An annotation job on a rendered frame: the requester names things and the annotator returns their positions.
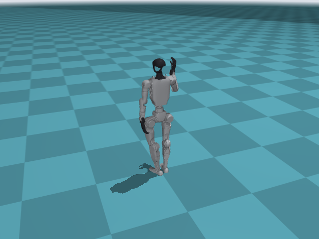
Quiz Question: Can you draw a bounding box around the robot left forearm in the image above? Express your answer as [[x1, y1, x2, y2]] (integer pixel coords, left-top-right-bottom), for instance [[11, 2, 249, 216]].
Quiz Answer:
[[139, 99, 146, 121]]

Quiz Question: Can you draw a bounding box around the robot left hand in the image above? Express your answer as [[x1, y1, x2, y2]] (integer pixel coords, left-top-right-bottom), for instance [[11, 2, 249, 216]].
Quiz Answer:
[[140, 118, 149, 134]]

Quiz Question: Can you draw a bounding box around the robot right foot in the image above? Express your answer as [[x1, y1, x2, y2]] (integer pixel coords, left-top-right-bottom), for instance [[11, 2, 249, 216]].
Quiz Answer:
[[160, 163, 168, 173]]

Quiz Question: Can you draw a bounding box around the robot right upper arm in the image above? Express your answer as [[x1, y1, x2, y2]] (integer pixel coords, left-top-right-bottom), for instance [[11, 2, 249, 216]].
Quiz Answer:
[[168, 76, 178, 92]]

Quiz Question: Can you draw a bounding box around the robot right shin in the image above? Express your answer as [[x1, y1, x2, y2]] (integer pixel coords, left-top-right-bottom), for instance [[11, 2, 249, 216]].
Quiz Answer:
[[162, 140, 170, 168]]

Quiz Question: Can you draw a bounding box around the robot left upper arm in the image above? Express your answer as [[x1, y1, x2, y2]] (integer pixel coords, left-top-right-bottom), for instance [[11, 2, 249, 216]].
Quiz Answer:
[[141, 79, 152, 105]]

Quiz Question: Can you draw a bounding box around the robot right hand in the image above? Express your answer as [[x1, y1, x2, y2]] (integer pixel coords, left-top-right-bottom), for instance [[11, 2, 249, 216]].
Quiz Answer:
[[169, 57, 176, 75]]

